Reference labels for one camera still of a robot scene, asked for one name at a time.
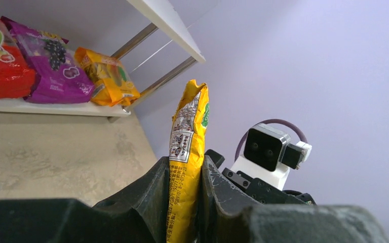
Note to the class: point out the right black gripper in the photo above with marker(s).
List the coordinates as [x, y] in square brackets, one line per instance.
[265, 189]

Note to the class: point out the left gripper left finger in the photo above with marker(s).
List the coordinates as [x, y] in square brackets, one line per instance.
[137, 213]

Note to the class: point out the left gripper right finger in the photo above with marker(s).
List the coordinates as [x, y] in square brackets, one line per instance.
[229, 215]

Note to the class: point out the yellow candy bag back-side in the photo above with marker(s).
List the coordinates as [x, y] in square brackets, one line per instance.
[186, 157]

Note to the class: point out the orange candy bag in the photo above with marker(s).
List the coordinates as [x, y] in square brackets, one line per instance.
[113, 86]

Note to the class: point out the purple candy bag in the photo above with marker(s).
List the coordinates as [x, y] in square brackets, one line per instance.
[59, 79]

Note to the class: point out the red candy bag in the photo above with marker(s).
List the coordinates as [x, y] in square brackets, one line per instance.
[0, 63]

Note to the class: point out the white two-tier shelf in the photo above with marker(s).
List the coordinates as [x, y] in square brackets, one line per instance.
[162, 16]

